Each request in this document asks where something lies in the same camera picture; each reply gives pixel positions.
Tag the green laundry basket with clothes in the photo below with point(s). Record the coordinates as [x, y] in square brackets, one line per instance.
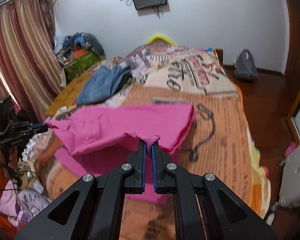
[77, 53]

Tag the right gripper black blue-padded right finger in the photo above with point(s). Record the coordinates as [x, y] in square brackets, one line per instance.
[204, 207]

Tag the grey backpack on floor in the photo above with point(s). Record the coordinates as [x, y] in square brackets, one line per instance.
[245, 66]

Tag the yellow curved headboard cushion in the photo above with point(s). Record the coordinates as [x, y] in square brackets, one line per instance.
[160, 38]

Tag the white appliance with stickers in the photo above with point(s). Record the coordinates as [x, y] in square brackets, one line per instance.
[289, 195]

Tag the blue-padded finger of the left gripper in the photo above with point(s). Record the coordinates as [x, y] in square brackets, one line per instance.
[39, 128]

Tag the pink pants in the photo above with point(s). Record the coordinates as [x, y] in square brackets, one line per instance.
[97, 139]

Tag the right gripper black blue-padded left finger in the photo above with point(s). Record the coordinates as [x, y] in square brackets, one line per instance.
[92, 207]

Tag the printed newspaper-pattern bedspread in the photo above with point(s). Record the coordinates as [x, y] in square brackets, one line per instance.
[218, 141]

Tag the brown wooden door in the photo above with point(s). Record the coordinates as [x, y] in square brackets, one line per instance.
[292, 72]

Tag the striped pink gold curtain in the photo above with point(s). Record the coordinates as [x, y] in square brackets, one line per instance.
[29, 70]

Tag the folded blue jeans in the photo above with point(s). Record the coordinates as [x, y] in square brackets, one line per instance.
[103, 84]

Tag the orange cardboard sheet with pawprints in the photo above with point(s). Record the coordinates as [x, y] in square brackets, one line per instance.
[67, 97]

